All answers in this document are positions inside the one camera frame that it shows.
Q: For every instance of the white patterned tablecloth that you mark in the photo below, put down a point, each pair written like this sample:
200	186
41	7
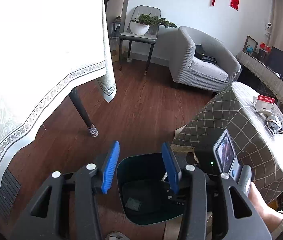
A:
47	48

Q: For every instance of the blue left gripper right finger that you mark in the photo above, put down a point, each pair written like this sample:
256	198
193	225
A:
172	167

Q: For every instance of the white label cardboard box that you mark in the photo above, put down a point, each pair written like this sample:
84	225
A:
276	111

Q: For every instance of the grey dining chair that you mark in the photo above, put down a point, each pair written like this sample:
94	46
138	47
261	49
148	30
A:
150	37

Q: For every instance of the small red flags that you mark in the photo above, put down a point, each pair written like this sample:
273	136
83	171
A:
264	47

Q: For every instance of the grey checked round tablecloth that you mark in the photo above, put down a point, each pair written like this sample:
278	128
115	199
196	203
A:
234	109

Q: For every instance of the beige lace desk cloth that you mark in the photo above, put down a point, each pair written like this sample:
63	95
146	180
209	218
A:
274	83

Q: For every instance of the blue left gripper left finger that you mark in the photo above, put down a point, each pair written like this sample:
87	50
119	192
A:
109	166

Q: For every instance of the potted green plant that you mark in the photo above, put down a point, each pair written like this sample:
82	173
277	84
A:
143	22

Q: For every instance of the black handbag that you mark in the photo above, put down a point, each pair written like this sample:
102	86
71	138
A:
201	54

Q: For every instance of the grey armchair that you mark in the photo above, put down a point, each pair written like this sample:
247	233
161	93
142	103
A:
188	69

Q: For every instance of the black table leg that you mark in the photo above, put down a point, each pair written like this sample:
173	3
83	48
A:
76	100

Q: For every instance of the small blue globe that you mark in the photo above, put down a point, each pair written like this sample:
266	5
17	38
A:
249	49

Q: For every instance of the picture frame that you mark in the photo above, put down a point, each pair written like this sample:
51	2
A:
250	41

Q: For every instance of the black trash bin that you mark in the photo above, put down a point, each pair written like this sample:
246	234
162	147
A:
146	198

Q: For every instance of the red white SanDisk package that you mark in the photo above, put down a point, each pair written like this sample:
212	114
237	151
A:
264	103

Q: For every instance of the brown tape roll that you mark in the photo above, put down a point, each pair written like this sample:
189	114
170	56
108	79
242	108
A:
274	125

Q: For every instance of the person's right hand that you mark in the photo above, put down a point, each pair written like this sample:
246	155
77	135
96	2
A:
271	218

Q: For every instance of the cardboard box on floor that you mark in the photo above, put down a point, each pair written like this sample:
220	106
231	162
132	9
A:
115	54

